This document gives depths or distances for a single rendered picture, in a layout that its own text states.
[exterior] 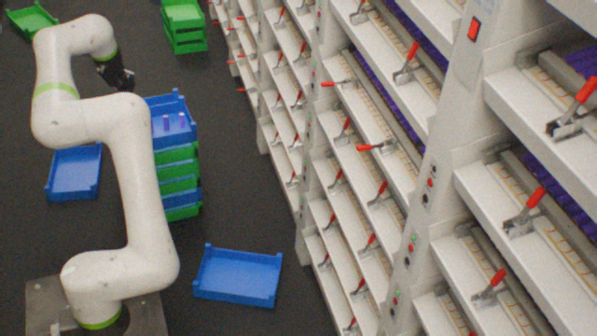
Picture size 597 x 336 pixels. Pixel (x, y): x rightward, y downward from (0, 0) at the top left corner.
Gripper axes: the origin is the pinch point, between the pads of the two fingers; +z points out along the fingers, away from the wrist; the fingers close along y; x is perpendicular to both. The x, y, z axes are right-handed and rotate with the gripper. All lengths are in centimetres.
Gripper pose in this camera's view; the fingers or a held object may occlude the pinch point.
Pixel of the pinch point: (126, 91)
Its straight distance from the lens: 218.8
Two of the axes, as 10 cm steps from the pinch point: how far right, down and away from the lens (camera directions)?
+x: 1.4, -9.1, 3.9
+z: 0.1, 4.0, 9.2
